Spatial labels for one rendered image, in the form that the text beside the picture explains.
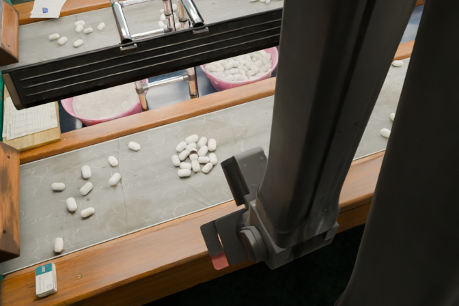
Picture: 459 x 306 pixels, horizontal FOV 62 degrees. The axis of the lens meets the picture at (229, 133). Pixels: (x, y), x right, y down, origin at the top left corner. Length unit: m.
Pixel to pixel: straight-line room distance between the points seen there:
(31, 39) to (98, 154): 0.63
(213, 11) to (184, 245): 0.95
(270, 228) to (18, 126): 0.97
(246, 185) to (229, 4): 1.21
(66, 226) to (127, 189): 0.16
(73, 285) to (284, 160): 0.71
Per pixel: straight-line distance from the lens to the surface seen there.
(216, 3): 1.59
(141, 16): 1.57
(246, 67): 1.29
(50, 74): 0.82
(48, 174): 1.12
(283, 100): 0.24
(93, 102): 1.26
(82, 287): 0.92
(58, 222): 1.03
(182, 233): 0.91
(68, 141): 1.14
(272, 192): 0.32
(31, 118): 1.23
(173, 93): 1.31
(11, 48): 1.42
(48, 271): 0.93
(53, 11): 1.66
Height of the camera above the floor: 1.58
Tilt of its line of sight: 51 degrees down
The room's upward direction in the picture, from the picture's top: 2 degrees counter-clockwise
